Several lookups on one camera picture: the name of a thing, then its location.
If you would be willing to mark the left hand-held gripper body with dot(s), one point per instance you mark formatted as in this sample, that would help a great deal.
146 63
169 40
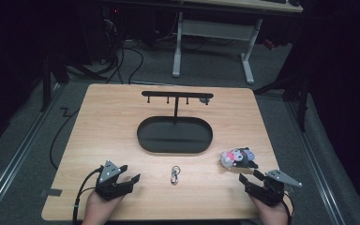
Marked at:
112 186

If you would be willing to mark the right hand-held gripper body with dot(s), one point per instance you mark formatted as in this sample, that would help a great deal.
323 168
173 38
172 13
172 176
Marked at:
272 187

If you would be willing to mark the black key rack with tray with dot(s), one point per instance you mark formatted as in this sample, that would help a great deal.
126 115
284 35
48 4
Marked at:
175 134

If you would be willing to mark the person's right hand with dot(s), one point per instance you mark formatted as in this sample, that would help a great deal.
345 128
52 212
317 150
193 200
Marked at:
272 214

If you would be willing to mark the person's left hand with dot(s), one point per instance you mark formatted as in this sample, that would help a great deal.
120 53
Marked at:
98 209

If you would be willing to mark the black tape strip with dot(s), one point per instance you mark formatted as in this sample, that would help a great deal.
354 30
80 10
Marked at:
53 192

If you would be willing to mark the black metal stand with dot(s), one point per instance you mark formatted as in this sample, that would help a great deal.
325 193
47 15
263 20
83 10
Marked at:
47 81
301 100

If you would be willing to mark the small grey hook pendant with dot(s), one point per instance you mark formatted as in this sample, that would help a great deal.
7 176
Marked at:
204 100

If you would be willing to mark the white-legged desk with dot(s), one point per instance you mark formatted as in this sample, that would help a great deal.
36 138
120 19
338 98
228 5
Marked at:
215 29

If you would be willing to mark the metal floor rail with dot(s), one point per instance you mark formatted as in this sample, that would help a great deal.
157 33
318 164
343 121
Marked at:
15 156
315 162

